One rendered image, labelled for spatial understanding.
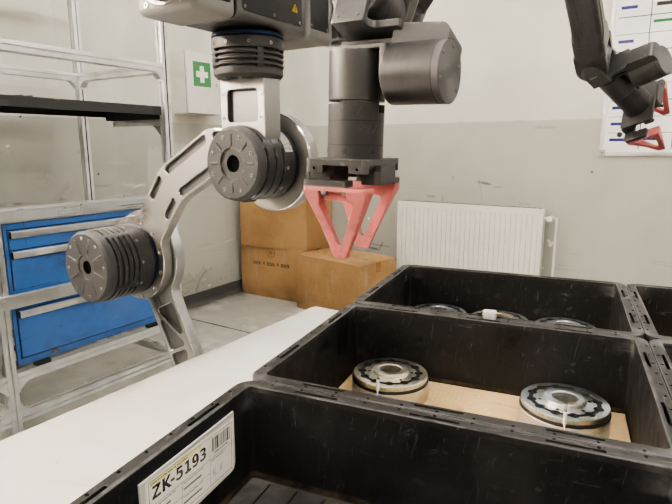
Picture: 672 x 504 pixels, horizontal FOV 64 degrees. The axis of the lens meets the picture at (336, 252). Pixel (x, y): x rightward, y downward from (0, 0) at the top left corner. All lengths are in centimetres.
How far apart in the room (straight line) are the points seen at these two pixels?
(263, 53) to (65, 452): 74
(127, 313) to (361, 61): 227
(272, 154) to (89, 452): 58
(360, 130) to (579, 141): 317
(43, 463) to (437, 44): 80
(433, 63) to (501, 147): 327
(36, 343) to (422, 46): 217
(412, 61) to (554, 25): 327
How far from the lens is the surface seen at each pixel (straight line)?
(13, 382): 247
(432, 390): 79
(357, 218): 52
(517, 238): 365
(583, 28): 116
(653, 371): 68
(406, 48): 53
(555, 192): 369
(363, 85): 54
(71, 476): 92
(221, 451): 54
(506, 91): 378
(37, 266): 244
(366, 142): 54
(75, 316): 255
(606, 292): 107
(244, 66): 104
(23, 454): 101
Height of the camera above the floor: 117
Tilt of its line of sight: 11 degrees down
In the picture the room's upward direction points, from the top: straight up
